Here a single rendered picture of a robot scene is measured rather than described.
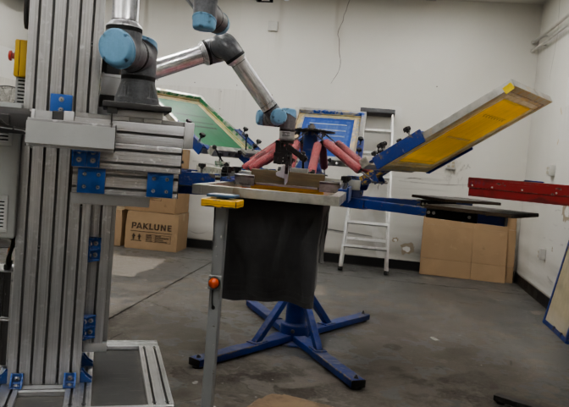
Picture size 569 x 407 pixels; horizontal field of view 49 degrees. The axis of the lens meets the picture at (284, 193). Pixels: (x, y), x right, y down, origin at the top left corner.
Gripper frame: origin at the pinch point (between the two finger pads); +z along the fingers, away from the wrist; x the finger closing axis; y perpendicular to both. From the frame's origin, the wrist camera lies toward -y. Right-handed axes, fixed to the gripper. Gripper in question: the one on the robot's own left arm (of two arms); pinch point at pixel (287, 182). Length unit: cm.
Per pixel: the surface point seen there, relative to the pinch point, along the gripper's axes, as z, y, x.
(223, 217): 12, 11, 79
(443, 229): 51, -118, -406
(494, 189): -5, -96, -3
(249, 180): 0.7, 18.1, 2.8
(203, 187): 3, 25, 60
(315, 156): -14, -7, -56
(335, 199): 3, -28, 60
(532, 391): 101, -133, -45
